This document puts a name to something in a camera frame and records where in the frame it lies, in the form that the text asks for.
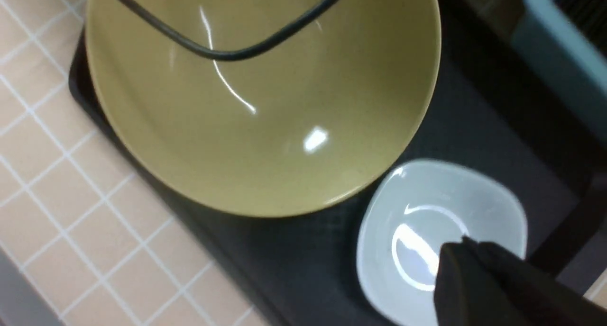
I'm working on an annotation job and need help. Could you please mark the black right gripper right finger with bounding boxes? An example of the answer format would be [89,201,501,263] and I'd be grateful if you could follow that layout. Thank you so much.
[462,237,607,326]

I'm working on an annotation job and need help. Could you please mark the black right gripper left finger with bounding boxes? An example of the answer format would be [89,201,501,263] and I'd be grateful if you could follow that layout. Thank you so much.
[433,243,522,326]

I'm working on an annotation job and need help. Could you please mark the white saucer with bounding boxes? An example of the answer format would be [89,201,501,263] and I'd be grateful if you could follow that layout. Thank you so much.
[356,158,528,326]

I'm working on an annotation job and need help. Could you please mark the yellow noodle bowl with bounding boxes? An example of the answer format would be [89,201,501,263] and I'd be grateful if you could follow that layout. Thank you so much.
[85,0,441,217]

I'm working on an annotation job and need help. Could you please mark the black serving tray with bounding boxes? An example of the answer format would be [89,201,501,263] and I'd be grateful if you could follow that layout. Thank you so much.
[68,0,606,326]

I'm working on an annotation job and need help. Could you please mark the teal chopstick bin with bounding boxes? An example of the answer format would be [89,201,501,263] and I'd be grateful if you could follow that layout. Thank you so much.
[510,0,607,145]

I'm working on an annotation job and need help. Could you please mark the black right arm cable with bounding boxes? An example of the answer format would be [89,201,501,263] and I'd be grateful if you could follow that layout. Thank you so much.
[101,0,356,62]

